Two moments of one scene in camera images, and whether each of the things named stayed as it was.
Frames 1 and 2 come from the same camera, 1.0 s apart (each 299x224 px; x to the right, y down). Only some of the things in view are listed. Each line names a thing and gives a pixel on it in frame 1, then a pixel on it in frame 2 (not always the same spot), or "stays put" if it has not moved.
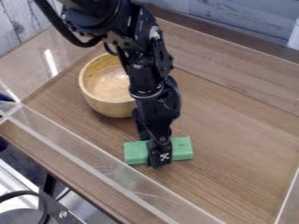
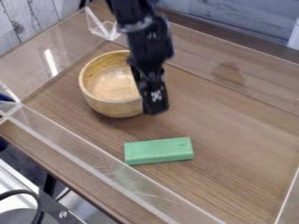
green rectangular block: [135, 150] stays put
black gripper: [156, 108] to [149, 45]
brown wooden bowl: [104, 86] stays put
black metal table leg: [50, 183] stays put
